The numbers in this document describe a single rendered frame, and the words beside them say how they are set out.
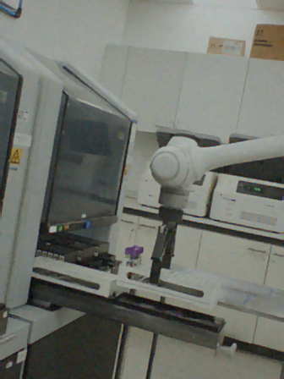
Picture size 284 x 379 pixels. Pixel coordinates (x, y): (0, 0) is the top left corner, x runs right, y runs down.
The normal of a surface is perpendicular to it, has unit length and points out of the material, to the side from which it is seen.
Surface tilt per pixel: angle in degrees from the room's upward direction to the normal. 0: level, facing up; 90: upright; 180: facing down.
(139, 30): 90
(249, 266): 90
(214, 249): 90
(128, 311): 90
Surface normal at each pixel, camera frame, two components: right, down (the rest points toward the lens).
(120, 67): -0.31, 0.00
